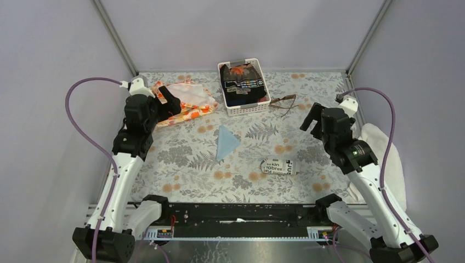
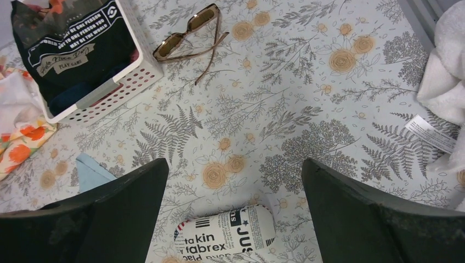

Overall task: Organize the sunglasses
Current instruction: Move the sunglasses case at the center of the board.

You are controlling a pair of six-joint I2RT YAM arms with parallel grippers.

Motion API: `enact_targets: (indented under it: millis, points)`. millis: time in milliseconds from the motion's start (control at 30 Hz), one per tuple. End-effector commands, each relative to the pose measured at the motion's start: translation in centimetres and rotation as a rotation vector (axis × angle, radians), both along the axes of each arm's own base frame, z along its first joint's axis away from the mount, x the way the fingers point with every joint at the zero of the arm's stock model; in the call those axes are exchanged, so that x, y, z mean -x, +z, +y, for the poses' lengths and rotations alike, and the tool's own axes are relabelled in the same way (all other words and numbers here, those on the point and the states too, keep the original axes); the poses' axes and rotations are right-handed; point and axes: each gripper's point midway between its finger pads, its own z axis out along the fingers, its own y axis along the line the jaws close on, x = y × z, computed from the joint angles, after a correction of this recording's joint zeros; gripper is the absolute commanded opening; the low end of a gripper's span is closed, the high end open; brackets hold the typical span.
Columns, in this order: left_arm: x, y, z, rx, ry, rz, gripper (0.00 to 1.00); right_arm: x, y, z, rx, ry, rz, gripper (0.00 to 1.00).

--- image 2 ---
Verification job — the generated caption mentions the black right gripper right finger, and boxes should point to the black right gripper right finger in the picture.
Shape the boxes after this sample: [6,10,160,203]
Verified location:
[302,159,464,262]

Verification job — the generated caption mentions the white towel care label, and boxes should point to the white towel care label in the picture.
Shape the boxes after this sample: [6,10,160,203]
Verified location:
[404,115,456,154]

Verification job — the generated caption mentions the white towel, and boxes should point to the white towel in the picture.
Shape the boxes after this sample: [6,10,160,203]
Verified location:
[417,1,464,186]

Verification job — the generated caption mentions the floral patterned tablecloth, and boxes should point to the floral patterned tablecloth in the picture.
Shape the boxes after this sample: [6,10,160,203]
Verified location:
[1,1,464,262]

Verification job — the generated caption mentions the light blue cleaning cloth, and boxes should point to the light blue cleaning cloth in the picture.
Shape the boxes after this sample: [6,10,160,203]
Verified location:
[76,153,116,193]

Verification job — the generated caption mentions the orange floral cloth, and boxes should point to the orange floral cloth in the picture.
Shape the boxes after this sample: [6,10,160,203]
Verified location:
[1,56,57,180]

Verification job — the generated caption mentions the white perforated plastic basket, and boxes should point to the white perforated plastic basket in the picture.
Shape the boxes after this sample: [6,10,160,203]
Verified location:
[21,1,163,125]

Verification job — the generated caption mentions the brown tinted sunglasses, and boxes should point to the brown tinted sunglasses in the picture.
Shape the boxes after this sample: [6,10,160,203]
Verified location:
[152,3,230,85]

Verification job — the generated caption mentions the black printed folded garment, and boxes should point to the black printed folded garment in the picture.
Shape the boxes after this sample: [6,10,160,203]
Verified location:
[11,1,136,116]

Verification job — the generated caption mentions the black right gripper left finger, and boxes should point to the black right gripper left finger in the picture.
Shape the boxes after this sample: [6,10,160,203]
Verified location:
[1,158,169,262]

